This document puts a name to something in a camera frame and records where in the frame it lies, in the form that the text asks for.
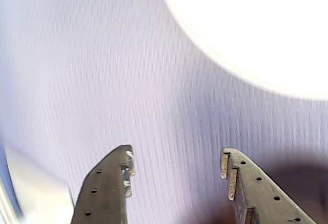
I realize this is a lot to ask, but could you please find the monitor with silver stand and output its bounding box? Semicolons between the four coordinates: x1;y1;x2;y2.
0;144;76;224

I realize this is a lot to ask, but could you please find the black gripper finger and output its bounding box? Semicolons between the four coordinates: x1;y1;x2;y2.
70;144;136;224
220;146;318;224

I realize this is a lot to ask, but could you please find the blue woven tablecloth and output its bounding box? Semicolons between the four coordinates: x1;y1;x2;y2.
0;0;328;224

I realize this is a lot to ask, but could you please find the white round plate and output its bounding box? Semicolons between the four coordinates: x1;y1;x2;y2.
155;0;328;101

